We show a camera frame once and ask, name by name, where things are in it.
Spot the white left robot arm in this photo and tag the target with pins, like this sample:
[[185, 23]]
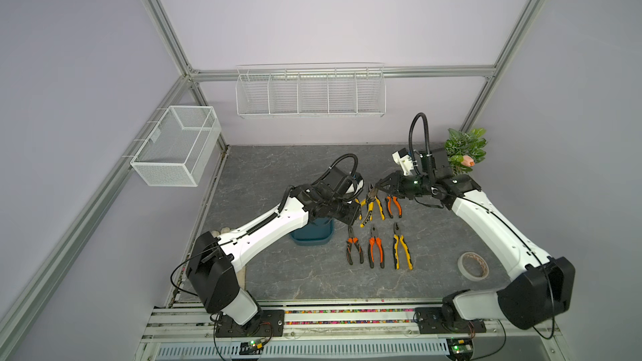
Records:
[[213, 269]]

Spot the orange black long nose pliers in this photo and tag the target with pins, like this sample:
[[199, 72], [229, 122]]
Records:
[[351, 244]]

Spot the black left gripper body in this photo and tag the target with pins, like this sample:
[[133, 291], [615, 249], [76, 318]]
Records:
[[343, 211]]

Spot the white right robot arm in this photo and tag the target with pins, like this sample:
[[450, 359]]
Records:
[[540, 286]]

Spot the beige work glove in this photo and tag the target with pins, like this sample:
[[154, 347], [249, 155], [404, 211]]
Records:
[[241, 274]]

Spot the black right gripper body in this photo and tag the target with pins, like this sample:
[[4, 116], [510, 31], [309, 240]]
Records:
[[409, 186]]

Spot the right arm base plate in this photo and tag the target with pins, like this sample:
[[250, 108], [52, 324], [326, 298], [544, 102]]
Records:
[[432, 320]]

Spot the white wire wall shelf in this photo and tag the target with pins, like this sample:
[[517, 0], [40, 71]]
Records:
[[311, 90]]

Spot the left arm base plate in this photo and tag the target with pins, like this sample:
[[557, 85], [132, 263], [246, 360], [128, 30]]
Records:
[[267, 323]]

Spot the roll of tape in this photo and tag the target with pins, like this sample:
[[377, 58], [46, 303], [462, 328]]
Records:
[[473, 267]]

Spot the teal plastic storage box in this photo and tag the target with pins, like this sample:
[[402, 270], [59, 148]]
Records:
[[316, 233]]

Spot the white mesh wall basket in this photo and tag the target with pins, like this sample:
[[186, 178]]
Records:
[[178, 148]]

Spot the green plant with pink flower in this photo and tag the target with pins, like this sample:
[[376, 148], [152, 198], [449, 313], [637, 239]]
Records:
[[465, 149]]

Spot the yellow black long nose pliers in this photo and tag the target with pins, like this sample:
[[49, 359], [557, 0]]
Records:
[[369, 202]]

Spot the large yellow black pliers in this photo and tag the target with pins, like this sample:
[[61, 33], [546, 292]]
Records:
[[378, 206]]

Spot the orange black combination pliers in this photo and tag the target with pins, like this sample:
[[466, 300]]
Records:
[[375, 250]]

